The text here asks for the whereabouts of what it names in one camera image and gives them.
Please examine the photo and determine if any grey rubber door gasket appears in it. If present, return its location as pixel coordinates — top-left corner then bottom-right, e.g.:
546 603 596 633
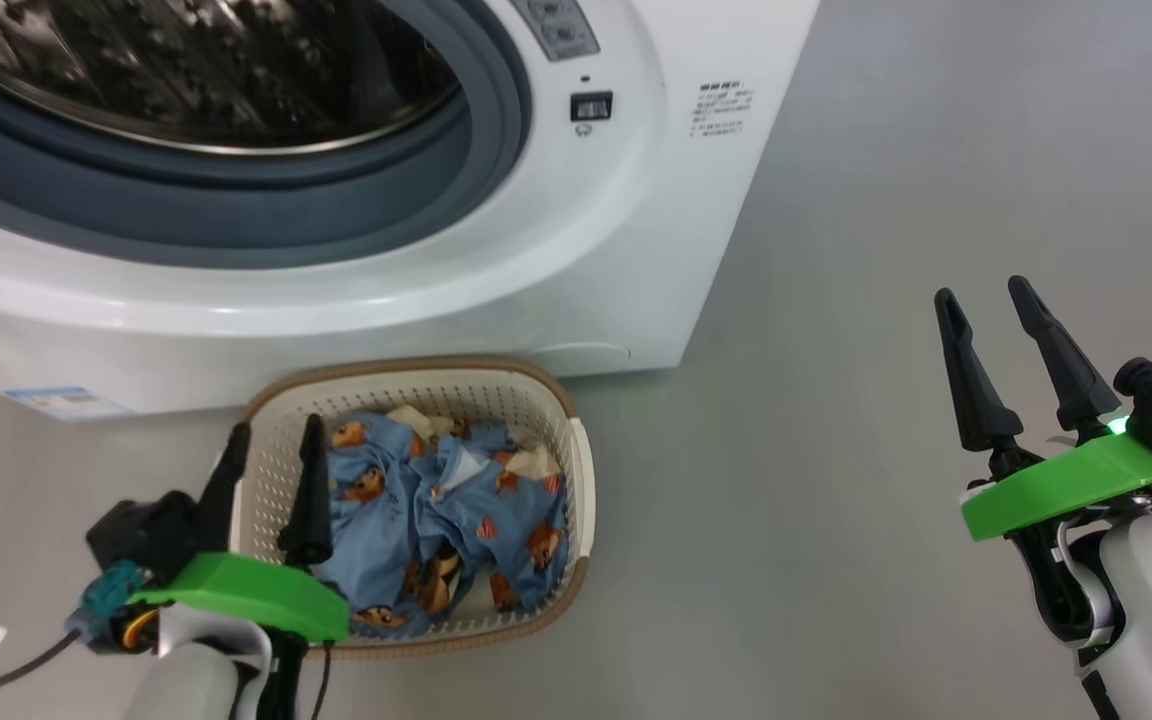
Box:
0 0 534 269

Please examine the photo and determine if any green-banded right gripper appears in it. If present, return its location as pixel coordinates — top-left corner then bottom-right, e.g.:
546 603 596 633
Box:
934 276 1152 643

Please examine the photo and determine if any perforated steel drum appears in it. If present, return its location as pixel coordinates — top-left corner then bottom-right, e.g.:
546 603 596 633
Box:
0 0 464 156

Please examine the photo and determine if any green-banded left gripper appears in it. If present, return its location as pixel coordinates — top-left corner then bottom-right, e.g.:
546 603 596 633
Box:
128 413 352 644

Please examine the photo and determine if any blue bear-print garment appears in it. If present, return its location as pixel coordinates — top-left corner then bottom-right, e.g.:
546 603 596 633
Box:
311 405 572 636

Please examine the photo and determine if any thin brown left arm cable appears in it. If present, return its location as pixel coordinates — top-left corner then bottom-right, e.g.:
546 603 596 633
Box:
308 640 335 720

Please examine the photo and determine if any blue energy label sticker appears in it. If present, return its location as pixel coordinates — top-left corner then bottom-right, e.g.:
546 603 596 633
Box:
1 385 132 421

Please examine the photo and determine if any cream perforated laundry basket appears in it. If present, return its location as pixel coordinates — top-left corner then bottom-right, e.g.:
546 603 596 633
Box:
231 355 597 659

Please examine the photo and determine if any teal-plug left camera cable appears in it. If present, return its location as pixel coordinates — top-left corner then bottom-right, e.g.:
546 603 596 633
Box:
0 560 152 696

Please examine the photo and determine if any black text instruction sticker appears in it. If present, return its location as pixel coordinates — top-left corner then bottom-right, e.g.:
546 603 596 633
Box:
691 80 759 139

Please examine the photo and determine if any round white filter cover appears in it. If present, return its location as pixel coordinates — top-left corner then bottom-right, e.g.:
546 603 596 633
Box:
526 342 632 379

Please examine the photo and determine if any white front-load washing machine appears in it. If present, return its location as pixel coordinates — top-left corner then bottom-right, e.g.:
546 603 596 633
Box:
0 0 822 421

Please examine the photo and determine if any grey warning sticker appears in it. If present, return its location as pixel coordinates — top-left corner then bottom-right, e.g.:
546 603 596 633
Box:
511 0 602 63

